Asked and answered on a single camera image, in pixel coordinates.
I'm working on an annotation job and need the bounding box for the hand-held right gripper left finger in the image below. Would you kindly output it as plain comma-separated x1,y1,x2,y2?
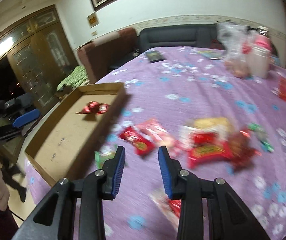
10,145,126,240

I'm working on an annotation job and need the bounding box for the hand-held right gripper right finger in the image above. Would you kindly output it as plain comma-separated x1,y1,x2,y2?
158,145,279,240

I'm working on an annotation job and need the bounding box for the white and red snack packet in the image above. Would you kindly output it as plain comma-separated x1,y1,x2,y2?
137,119,175,153

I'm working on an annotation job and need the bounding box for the dark red gold-print packet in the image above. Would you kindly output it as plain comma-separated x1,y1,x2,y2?
186,132,234,169

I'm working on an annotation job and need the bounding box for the shallow cardboard box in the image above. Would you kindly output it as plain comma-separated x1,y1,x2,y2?
24,82,127,188

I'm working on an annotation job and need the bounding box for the red foil twist candy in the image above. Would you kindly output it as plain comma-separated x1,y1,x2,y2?
77,101,111,116

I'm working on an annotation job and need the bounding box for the yellow snack packet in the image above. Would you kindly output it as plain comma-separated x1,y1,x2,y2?
192,117,235,136

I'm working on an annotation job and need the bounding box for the green candy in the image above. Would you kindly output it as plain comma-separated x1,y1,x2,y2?
248,123,276,153

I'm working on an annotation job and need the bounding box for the green snack packet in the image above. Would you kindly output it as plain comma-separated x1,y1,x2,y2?
94,145,116,168

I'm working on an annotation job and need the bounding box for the pink and red snack packet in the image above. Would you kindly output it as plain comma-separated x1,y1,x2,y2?
150,189,183,222

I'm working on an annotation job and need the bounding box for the blue chair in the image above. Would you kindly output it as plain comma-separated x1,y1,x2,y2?
12,109,41,128

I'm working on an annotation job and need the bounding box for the crinkled dark red foil packet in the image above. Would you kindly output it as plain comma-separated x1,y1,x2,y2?
229,129,262,172

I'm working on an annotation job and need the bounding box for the purple floral blanket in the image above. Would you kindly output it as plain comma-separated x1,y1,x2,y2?
24,45,286,240

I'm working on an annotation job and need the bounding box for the green patterned blanket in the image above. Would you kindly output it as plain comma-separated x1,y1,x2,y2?
56,65,90,92

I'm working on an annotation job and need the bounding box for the black phone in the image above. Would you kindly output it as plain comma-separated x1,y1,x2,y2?
145,51,166,64

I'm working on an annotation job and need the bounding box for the brown armchair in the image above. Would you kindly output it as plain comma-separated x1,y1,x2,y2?
77,27,140,84

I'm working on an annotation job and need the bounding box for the wooden glass-door cabinet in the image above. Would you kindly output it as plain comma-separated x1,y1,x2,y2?
0,6,80,111

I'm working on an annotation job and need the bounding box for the black leather sofa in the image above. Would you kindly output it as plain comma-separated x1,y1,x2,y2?
109,24,225,71

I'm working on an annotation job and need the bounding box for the clear plastic bag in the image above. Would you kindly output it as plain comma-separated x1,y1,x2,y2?
216,22,253,78

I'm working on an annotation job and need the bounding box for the pink capped bottle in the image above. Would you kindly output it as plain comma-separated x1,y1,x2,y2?
246,26,272,79

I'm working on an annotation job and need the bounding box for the yellow wall sign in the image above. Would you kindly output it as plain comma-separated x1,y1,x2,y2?
87,12,100,28

